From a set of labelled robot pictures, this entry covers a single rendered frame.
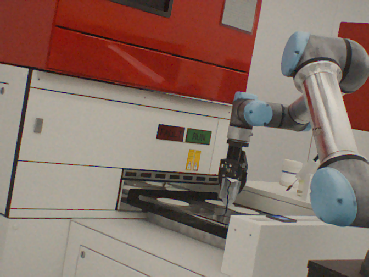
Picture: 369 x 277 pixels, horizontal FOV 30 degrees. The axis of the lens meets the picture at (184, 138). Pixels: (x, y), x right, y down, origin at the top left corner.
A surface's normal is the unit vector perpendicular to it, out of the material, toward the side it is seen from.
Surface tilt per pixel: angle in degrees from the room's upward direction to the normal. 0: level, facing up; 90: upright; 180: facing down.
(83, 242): 90
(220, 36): 90
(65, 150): 90
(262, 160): 90
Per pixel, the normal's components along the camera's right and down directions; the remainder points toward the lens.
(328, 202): -0.94, -0.02
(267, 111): 0.25, 0.10
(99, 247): -0.70, -0.09
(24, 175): 0.69, 0.16
